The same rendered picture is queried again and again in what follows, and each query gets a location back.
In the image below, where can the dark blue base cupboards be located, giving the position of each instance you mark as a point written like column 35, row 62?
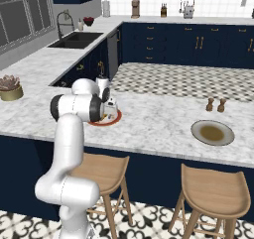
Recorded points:
column 185, row 46

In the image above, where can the brown wooden shaker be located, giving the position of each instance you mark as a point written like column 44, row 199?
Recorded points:
column 221, row 105
column 209, row 105

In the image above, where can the dark spring tap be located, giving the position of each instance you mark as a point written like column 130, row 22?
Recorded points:
column 60, row 21

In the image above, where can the white paper towel roll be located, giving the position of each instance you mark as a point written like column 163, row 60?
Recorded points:
column 105, row 9

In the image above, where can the grey wall socket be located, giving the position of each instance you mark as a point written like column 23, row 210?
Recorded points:
column 243, row 2

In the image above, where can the grey dishwasher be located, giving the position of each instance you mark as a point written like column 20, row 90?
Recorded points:
column 112, row 53

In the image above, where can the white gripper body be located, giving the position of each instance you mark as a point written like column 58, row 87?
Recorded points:
column 111, row 110

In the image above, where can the grey framed window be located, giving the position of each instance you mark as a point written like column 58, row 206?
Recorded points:
column 23, row 11

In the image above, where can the white soap dispenser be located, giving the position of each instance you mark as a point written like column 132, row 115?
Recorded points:
column 80, row 25

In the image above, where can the grey dish brown centre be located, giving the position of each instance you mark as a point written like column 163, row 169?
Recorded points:
column 212, row 133

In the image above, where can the red rimmed plate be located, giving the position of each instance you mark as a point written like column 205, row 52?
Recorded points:
column 114, row 120

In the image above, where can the silver toaster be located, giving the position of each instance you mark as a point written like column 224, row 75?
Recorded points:
column 188, row 12

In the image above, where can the dark blue island base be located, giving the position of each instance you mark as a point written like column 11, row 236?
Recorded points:
column 155, row 180

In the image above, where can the wooden bar stool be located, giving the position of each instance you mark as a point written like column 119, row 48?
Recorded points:
column 105, row 172
column 215, row 190

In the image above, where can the dark kitchen sink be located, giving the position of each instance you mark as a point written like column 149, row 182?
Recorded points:
column 77, row 39

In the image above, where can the dark bowl of red fruit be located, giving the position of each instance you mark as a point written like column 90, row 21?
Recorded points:
column 88, row 21

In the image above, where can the brown knife block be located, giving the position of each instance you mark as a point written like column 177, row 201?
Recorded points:
column 163, row 11

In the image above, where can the dark blue sink cupboards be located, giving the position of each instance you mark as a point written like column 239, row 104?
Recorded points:
column 89, row 64

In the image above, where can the succulent in gold pot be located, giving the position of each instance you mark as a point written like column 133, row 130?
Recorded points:
column 10, row 88

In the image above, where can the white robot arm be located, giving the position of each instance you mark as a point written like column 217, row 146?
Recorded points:
column 67, row 143

